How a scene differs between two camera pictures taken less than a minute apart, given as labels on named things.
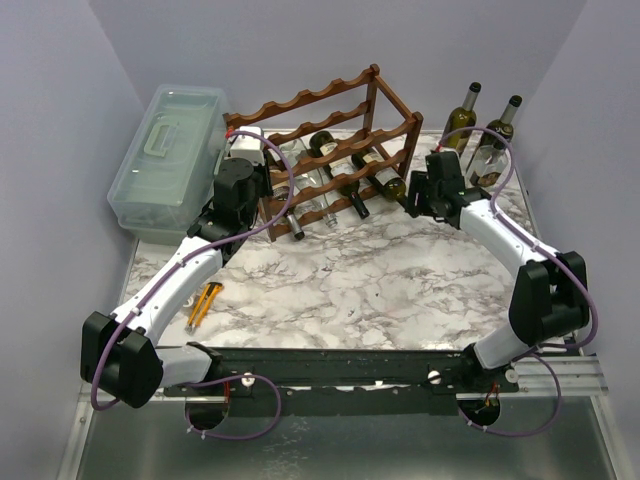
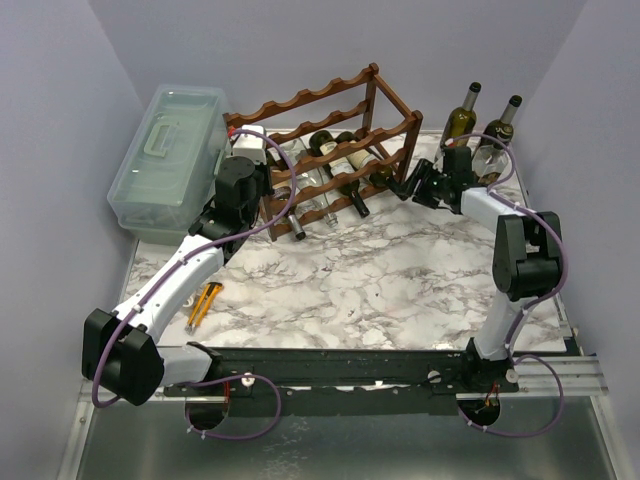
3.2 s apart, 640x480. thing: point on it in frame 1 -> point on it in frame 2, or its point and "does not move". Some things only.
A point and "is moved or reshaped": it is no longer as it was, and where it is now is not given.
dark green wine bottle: [388, 180] is moved or reshaped
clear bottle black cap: [490, 163] does not move
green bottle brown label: [282, 193] does not move
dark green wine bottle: [323, 143] does not move
